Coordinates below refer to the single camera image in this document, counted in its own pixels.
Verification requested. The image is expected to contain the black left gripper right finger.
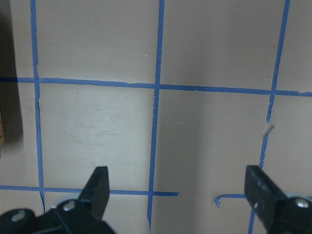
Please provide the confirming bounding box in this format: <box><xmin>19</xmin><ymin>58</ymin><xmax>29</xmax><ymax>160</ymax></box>
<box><xmin>244</xmin><ymin>165</ymin><xmax>286</xmax><ymax>232</ymax></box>

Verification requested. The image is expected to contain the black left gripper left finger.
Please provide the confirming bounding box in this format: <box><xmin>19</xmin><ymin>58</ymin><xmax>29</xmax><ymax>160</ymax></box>
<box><xmin>78</xmin><ymin>166</ymin><xmax>109</xmax><ymax>220</ymax></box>

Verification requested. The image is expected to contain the brown wicker basket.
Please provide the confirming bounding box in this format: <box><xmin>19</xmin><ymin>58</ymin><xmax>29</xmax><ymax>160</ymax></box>
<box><xmin>0</xmin><ymin>115</ymin><xmax>4</xmax><ymax>157</ymax></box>

